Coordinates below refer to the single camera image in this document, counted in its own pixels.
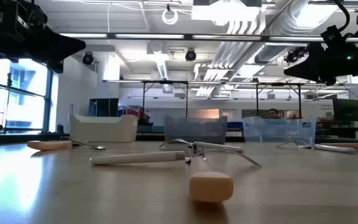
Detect white-handled fork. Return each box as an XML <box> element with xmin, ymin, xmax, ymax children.
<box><xmin>89</xmin><ymin>144</ymin><xmax>208</xmax><ymax>166</ymax></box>
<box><xmin>276</xmin><ymin>139</ymin><xmax>357</xmax><ymax>154</ymax></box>

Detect clear plastic bin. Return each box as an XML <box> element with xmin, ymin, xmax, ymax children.
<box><xmin>242</xmin><ymin>116</ymin><xmax>318</xmax><ymax>144</ymax></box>

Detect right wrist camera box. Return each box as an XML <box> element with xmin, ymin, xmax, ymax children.
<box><xmin>320</xmin><ymin>24</ymin><xmax>348</xmax><ymax>48</ymax></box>

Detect black aluminium table frame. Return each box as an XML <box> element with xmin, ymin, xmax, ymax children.
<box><xmin>0</xmin><ymin>132</ymin><xmax>358</xmax><ymax>157</ymax></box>

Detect grey translucent plastic bin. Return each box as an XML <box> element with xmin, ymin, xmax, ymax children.
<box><xmin>163</xmin><ymin>115</ymin><xmax>229</xmax><ymax>144</ymax></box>

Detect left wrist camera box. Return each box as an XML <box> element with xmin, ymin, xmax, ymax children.
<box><xmin>12</xmin><ymin>0</ymin><xmax>48</xmax><ymax>31</ymax></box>

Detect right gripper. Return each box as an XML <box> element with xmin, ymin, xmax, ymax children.
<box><xmin>283</xmin><ymin>42</ymin><xmax>358</xmax><ymax>86</ymax></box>

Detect black monitor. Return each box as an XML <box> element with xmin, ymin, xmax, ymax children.
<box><xmin>333</xmin><ymin>98</ymin><xmax>358</xmax><ymax>123</ymax></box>

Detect white cable coil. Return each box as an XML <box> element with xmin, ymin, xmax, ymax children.
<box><xmin>161</xmin><ymin>7</ymin><xmax>179</xmax><ymax>26</ymax></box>

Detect black background rig frame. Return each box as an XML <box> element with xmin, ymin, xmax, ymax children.
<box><xmin>255</xmin><ymin>82</ymin><xmax>303</xmax><ymax>119</ymax></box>
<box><xmin>141</xmin><ymin>80</ymin><xmax>190</xmax><ymax>119</ymax></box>

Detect white plastic bin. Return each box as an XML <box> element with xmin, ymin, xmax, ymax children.
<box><xmin>68</xmin><ymin>114</ymin><xmax>139</xmax><ymax>143</ymax></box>

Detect black overhead frame beam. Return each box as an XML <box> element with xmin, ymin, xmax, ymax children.
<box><xmin>59</xmin><ymin>32</ymin><xmax>358</xmax><ymax>44</ymax></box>

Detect large glass window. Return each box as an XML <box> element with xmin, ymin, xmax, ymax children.
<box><xmin>0</xmin><ymin>58</ymin><xmax>55</xmax><ymax>134</ymax></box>

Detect person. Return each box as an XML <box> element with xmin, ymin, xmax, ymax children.
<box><xmin>267</xmin><ymin>108</ymin><xmax>282</xmax><ymax>120</ymax></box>

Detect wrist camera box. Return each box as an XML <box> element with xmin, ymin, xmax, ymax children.
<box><xmin>12</xmin><ymin>0</ymin><xmax>48</xmax><ymax>31</ymax></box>
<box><xmin>320</xmin><ymin>24</ymin><xmax>348</xmax><ymax>48</ymax></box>

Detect black right camera cable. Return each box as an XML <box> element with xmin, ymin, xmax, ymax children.
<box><xmin>331</xmin><ymin>0</ymin><xmax>351</xmax><ymax>32</ymax></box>

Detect silver ventilation duct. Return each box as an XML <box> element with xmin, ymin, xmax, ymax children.
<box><xmin>253</xmin><ymin>0</ymin><xmax>354</xmax><ymax>65</ymax></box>

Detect black tripod stand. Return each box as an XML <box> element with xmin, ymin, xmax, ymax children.
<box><xmin>6</xmin><ymin>72</ymin><xmax>13</xmax><ymax>131</ymax></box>

